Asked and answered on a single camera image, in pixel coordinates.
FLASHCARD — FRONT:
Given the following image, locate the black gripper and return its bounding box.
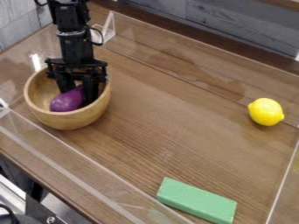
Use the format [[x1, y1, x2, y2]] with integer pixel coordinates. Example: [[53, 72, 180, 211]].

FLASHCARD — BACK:
[[44, 58, 108, 105]]

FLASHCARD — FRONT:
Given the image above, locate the purple toy eggplant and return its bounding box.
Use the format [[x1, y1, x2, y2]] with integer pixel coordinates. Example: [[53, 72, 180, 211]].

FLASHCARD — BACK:
[[50, 85, 84, 112]]

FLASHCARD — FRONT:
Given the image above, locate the brown wooden bowl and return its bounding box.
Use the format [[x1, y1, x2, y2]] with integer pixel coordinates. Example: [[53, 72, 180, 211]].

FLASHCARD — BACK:
[[22, 67, 112, 130]]

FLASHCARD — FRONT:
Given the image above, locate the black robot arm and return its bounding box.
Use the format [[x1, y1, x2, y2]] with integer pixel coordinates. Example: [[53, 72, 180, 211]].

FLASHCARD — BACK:
[[33, 0, 108, 105]]

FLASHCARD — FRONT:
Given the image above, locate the clear acrylic table barrier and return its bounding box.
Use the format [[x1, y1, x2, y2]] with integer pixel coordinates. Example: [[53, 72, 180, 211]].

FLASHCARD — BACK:
[[0, 11, 299, 224]]

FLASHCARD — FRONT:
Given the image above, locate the green rectangular sponge block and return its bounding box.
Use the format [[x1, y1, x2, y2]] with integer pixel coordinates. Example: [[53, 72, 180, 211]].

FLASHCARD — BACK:
[[156, 178, 237, 224]]

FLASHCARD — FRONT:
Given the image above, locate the yellow toy lemon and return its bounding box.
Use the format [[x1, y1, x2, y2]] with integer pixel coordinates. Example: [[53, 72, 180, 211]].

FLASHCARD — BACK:
[[246, 98, 285, 127]]

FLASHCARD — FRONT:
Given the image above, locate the clear acrylic corner bracket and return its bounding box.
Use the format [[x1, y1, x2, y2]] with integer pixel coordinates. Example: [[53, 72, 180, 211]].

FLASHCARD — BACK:
[[90, 11, 116, 46]]

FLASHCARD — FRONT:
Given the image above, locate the black cable under table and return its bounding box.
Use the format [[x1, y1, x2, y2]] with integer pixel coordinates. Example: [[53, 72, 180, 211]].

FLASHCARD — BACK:
[[0, 204, 20, 224]]

